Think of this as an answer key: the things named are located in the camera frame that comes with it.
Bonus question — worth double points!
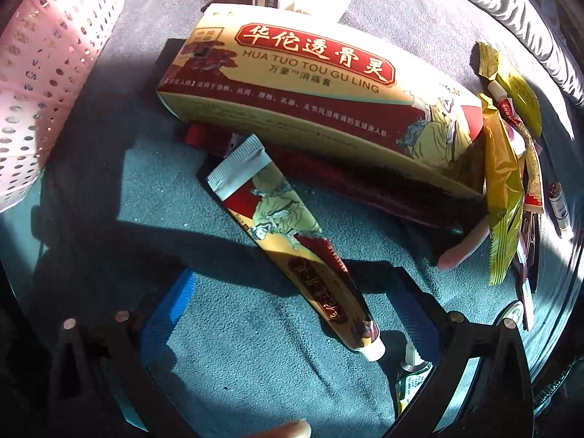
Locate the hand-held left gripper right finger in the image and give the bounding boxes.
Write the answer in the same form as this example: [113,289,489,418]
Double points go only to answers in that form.
[388,267,534,438]

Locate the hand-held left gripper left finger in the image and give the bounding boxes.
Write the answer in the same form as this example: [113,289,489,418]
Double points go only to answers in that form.
[48,268,197,438]

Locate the red yellow ointment tube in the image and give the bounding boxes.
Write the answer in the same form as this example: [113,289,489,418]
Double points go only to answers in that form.
[205,134,388,362]

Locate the person's left hand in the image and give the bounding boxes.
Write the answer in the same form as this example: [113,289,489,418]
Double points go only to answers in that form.
[249,420,313,438]

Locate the small green white tube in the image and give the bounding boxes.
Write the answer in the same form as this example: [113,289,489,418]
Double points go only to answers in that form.
[395,342,433,416]

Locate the dark red pouch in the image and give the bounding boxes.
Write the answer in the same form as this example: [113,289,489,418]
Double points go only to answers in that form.
[185,123,473,235]

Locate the yellow-green sachet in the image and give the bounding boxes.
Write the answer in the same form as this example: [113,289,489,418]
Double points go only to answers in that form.
[477,41,543,138]
[479,93,525,287]

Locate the red striped stick sachet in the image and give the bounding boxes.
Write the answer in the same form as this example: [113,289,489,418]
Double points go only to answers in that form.
[487,80,546,215]

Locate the small brown vial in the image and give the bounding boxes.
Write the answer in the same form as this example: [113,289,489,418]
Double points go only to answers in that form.
[547,182,573,238]

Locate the long yellow ointment box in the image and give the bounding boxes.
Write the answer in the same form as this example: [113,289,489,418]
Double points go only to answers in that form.
[156,0,487,199]

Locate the pink perforated basket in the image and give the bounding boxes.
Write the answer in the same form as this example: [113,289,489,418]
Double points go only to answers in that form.
[0,0,129,213]

